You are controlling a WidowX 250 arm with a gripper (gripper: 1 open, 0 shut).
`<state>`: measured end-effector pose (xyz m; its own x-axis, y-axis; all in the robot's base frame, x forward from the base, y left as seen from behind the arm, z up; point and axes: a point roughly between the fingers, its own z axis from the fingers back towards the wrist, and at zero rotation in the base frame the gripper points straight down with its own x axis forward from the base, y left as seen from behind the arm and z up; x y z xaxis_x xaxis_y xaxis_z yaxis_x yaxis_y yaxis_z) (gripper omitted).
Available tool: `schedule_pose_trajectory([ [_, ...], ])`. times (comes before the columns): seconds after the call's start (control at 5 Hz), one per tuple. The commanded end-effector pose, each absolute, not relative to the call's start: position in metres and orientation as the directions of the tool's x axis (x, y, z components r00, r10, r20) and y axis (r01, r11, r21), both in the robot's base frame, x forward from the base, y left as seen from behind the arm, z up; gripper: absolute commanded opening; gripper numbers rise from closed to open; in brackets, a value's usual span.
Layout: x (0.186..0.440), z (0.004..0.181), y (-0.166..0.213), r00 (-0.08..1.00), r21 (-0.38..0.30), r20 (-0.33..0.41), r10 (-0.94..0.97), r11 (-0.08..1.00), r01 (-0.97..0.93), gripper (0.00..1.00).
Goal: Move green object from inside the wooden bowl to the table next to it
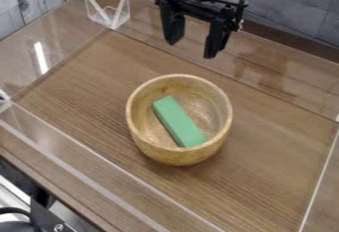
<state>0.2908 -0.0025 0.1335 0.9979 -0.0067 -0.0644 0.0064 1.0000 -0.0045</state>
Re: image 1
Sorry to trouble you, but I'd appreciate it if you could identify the light wooden bowl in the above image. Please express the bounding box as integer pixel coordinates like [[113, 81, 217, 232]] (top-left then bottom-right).
[[125, 74, 233, 166]]

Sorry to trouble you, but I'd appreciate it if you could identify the clear acrylic corner bracket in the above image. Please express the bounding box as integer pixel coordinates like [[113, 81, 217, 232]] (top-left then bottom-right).
[[84, 0, 129, 30]]

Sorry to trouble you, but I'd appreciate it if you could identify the black cable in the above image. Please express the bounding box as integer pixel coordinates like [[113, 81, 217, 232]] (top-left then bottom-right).
[[0, 206, 34, 232]]

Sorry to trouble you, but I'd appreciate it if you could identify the green rectangular block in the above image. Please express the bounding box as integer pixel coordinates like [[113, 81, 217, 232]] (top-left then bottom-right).
[[150, 96, 208, 148]]

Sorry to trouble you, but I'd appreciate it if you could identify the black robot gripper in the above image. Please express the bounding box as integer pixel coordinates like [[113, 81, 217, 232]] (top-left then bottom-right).
[[158, 0, 248, 58]]

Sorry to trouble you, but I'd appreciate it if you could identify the clear acrylic enclosure wall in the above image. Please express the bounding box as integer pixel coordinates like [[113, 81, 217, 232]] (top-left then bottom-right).
[[0, 0, 339, 232]]

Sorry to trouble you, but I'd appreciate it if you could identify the black metal clamp bracket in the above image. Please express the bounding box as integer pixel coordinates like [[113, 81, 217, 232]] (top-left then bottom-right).
[[30, 199, 68, 232]]

